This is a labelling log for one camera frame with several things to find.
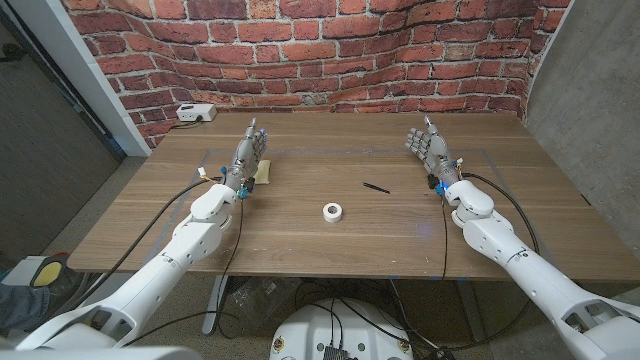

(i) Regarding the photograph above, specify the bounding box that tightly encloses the white tape roll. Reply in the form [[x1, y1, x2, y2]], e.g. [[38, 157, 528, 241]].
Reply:
[[321, 201, 345, 224]]

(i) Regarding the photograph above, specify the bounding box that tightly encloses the white robot torso base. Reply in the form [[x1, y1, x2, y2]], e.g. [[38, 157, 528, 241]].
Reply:
[[269, 297, 416, 360]]

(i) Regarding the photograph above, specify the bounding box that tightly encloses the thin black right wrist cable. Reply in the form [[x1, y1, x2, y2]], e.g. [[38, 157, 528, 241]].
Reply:
[[439, 195, 450, 280]]

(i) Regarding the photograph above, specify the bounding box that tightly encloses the white table leg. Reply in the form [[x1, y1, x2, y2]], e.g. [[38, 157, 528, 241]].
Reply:
[[201, 274, 230, 336]]

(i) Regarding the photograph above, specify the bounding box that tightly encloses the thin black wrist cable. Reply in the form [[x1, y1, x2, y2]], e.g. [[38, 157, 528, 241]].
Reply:
[[439, 195, 450, 280], [214, 197, 246, 341]]

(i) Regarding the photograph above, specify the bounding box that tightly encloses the yellow and black foot pedal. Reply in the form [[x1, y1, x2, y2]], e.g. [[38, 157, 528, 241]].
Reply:
[[28, 251, 72, 290]]

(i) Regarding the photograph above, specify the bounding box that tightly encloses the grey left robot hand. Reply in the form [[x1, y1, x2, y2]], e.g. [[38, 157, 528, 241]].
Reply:
[[219, 117, 269, 200]]

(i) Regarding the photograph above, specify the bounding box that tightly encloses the grey table leg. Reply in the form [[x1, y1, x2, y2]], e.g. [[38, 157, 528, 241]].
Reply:
[[455, 279, 487, 344]]

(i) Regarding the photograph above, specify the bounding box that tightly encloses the pale yellow sponge block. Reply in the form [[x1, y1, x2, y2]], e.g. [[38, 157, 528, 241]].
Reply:
[[254, 159, 273, 186]]

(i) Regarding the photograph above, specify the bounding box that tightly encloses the person's leg in jeans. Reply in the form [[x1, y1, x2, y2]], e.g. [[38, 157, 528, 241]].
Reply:
[[0, 281, 52, 335]]

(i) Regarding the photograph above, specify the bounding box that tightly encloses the white door frame post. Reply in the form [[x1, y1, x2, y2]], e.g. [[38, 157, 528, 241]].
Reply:
[[8, 0, 153, 158]]

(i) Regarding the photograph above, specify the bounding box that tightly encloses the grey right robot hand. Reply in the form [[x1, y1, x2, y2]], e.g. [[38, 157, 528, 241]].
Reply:
[[404, 115, 464, 196]]

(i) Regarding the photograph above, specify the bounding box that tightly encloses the thin black left wrist cable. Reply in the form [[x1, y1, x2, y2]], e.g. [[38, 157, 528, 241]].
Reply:
[[214, 197, 246, 341]]

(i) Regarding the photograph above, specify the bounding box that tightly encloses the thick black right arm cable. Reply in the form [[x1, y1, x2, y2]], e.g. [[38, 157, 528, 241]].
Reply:
[[459, 171, 541, 255]]

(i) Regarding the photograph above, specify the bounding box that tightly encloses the printed red brick backdrop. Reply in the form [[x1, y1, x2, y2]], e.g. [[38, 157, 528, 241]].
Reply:
[[59, 0, 574, 151]]

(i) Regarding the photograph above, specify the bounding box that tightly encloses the white power strip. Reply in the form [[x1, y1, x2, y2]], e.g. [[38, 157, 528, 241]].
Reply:
[[175, 102, 219, 124]]

